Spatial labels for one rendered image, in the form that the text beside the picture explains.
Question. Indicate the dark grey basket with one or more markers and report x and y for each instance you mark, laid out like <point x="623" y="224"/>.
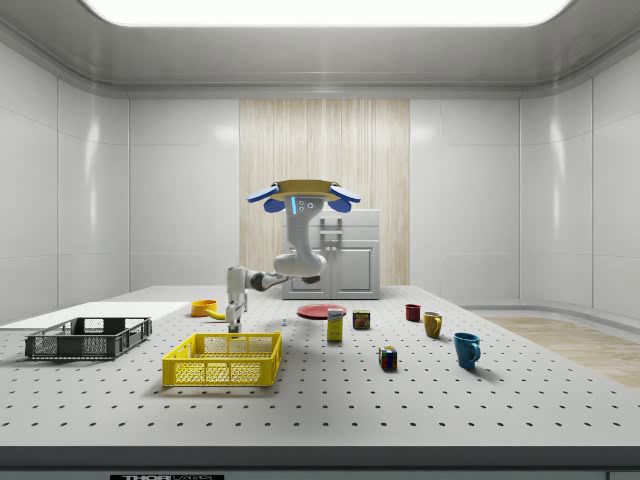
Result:
<point x="75" y="345"/>

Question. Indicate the yellow bowl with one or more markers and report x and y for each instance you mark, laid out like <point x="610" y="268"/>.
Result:
<point x="202" y="307"/>

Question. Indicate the red mug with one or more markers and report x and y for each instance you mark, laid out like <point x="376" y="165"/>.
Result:
<point x="412" y="313"/>

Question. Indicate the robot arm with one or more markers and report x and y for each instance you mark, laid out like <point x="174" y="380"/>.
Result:
<point x="299" y="240"/>

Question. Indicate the yellow mug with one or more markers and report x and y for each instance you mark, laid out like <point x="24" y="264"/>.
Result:
<point x="431" y="325"/>

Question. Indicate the white and yellow box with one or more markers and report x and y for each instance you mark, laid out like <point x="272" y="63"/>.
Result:
<point x="335" y="327"/>

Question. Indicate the banana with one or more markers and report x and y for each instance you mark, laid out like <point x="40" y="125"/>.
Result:
<point x="217" y="315"/>

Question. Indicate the red plate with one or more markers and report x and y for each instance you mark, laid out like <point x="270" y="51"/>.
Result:
<point x="317" y="312"/>

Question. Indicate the puzzle cube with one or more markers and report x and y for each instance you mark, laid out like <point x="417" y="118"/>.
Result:
<point x="387" y="358"/>

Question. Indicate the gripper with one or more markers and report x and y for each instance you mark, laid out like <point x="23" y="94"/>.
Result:
<point x="235" y="311"/>

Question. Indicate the white cabinet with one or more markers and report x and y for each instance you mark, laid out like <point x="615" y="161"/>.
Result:
<point x="352" y="265"/>

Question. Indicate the yellow basket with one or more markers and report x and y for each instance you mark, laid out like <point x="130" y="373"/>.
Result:
<point x="220" y="372"/>

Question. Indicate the blue mug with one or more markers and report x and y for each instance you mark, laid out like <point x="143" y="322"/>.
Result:
<point x="466" y="351"/>

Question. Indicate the grey cube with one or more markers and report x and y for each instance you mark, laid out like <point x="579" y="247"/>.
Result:
<point x="234" y="329"/>

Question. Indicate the flat-sided can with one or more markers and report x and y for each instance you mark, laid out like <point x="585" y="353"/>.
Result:
<point x="361" y="320"/>

